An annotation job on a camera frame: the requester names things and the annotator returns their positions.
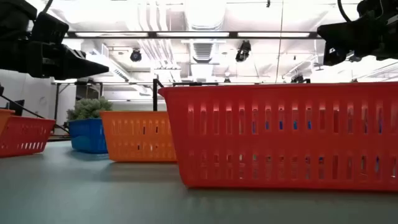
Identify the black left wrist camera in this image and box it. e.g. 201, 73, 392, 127
30, 11, 70, 44

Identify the black left camera cable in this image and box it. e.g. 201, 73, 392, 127
42, 0, 54, 15

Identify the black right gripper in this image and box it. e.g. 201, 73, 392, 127
317, 17, 398, 66

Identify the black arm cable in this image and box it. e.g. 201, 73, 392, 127
0, 93, 70, 134
337, 0, 354, 23

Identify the black computer monitor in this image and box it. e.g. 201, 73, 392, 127
6, 99, 25, 116

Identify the black frame wooden shelf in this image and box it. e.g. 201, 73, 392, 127
152, 78, 312, 112

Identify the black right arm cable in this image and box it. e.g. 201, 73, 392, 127
337, 0, 354, 23

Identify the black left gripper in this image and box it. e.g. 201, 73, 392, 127
0, 21, 109, 80

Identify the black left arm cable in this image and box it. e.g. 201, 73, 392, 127
0, 93, 70, 134

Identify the black overhead light bar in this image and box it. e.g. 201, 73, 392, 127
65, 30, 323, 40

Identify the orange plastic basket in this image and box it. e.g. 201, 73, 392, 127
99, 111, 177, 163
0, 108, 16, 135

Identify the red plastic basket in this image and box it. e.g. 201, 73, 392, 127
157, 82, 398, 192
0, 115, 56, 159

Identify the green plant in patterned pot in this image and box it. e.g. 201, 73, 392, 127
66, 96, 113, 122

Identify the white slanted ceiling duct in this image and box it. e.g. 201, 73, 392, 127
85, 43, 153, 96

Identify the silver ceiling air duct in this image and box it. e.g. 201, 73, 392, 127
183, 0, 227, 32

